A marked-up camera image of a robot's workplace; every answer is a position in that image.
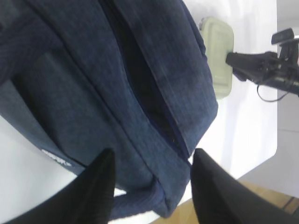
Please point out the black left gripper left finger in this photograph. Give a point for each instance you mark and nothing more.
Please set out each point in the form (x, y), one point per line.
(86, 200)

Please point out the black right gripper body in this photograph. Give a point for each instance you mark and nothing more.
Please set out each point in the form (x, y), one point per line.
(280, 71)

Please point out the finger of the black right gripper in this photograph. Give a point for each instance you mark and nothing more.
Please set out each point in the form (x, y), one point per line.
(250, 61)
(243, 75)

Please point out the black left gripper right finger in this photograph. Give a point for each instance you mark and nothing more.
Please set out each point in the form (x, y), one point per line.
(218, 198)

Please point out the green lidded food container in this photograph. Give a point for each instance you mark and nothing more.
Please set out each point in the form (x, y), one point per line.
(218, 39)

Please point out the navy blue fabric lunch bag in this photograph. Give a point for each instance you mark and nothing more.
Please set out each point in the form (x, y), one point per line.
(81, 76)

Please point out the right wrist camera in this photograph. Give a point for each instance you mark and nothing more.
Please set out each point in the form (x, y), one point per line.
(282, 36)

